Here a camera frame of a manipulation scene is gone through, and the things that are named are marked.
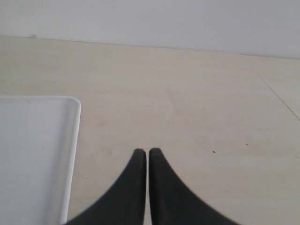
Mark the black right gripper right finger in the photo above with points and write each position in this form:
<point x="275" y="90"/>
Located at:
<point x="172" y="202"/>

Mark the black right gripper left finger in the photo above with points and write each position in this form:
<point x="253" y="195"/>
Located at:
<point x="124" y="202"/>

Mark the white rectangular plastic tray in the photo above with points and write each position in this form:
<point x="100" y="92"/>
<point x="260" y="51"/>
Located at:
<point x="38" y="139"/>

